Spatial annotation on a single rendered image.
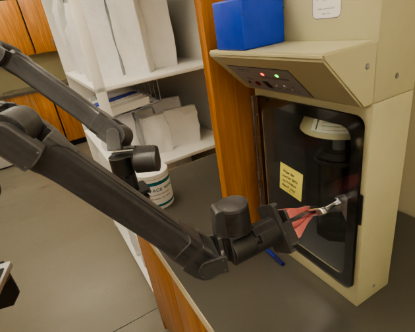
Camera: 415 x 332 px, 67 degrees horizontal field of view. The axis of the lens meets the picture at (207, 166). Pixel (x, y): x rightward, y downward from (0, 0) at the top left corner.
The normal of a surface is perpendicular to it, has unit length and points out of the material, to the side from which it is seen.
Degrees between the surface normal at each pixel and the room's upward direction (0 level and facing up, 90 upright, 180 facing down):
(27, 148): 87
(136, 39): 96
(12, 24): 90
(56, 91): 65
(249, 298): 0
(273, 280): 0
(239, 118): 90
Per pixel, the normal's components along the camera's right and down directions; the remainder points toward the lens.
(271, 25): 0.49, 0.31
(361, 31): -0.86, 0.33
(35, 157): 0.22, 0.35
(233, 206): -0.18, -0.90
